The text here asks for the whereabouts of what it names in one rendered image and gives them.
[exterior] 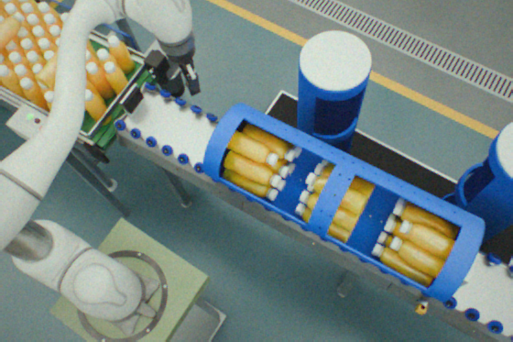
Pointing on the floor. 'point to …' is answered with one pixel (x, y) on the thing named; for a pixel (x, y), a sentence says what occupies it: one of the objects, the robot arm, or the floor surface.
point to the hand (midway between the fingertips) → (192, 85)
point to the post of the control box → (95, 183)
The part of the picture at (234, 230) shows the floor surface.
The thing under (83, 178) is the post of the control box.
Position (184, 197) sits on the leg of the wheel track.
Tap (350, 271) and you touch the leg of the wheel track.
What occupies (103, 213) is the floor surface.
